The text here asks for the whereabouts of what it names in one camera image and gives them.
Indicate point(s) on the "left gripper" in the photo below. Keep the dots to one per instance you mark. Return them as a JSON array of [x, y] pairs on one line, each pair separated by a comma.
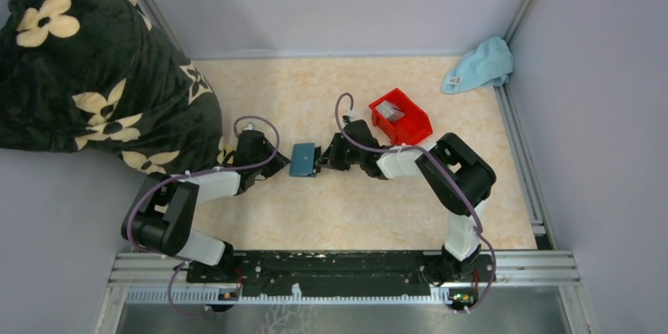
[[279, 162]]

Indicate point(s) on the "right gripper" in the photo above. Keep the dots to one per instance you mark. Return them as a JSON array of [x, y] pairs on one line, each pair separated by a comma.
[[331, 158]]

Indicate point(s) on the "teal card holder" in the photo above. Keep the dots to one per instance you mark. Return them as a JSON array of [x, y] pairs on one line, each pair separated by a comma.
[[302, 160]]

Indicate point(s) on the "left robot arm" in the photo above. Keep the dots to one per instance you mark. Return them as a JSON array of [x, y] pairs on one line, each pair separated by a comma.
[[162, 215]]

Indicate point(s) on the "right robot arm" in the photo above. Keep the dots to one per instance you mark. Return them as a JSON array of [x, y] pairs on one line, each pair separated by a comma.
[[460, 179]]

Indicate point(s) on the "silver credit cards stack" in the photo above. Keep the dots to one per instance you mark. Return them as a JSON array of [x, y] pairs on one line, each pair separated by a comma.
[[390, 111]]

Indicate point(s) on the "red plastic bin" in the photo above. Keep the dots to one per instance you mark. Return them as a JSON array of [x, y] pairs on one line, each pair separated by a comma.
[[412, 129]]

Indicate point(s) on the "light blue cloth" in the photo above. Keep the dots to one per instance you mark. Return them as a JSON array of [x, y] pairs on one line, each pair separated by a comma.
[[489, 65]]

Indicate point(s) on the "black floral blanket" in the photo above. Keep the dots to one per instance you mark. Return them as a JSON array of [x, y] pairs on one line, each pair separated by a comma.
[[99, 75]]

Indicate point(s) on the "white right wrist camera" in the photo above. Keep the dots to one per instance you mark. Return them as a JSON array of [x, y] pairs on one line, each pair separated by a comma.
[[350, 116]]

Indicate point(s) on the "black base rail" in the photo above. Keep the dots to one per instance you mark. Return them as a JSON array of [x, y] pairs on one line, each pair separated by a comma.
[[347, 275]]

